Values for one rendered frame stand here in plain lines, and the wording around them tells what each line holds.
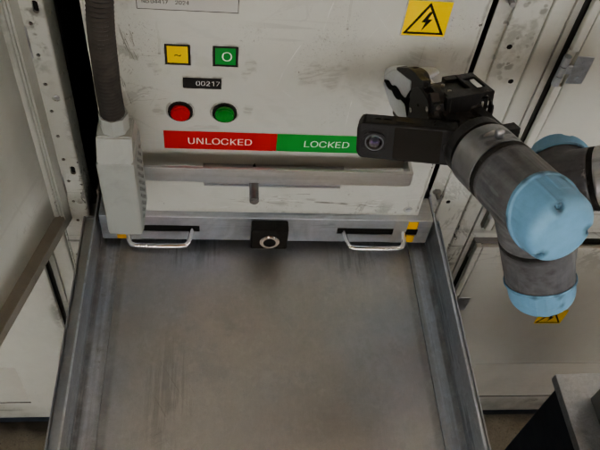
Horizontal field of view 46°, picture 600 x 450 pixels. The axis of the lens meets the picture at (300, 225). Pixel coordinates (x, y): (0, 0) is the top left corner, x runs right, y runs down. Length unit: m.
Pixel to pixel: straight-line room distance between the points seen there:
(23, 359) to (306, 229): 0.77
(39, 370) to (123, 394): 0.67
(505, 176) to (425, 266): 0.53
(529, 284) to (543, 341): 0.95
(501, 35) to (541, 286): 0.39
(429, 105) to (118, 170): 0.39
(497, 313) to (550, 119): 0.56
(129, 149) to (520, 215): 0.48
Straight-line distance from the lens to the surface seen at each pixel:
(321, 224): 1.16
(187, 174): 1.02
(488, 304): 1.54
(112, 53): 0.83
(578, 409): 1.30
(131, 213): 0.99
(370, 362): 1.11
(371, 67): 0.95
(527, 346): 1.74
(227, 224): 1.15
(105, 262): 1.19
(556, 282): 0.79
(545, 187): 0.70
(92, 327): 1.13
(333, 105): 0.99
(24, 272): 1.22
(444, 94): 0.84
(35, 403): 1.88
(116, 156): 0.91
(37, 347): 1.63
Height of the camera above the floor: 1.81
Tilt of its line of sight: 51 degrees down
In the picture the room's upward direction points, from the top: 8 degrees clockwise
